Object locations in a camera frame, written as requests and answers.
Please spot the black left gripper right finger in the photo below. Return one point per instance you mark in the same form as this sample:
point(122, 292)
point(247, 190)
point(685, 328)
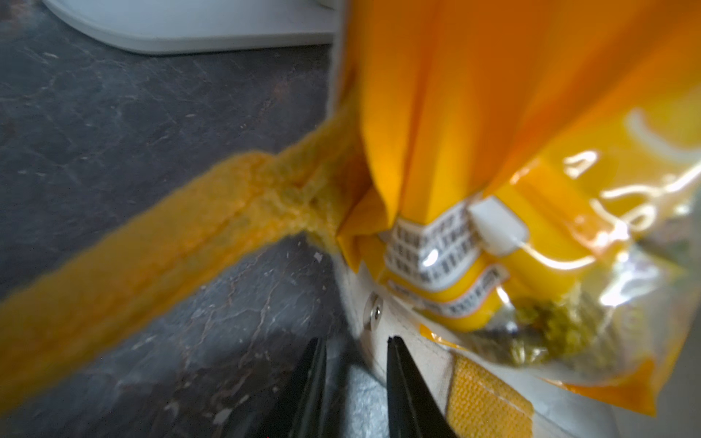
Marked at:
point(412, 410)

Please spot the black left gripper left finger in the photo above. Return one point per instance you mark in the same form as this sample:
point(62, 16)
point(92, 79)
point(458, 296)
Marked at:
point(298, 411)

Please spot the canvas tote bag yellow handles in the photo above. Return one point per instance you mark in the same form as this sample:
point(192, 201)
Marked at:
point(245, 203)

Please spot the yellow snack bag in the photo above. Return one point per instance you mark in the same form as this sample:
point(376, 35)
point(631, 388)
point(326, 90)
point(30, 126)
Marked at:
point(534, 181)

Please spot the white plastic tray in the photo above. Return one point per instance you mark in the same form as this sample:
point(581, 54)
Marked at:
point(174, 27)

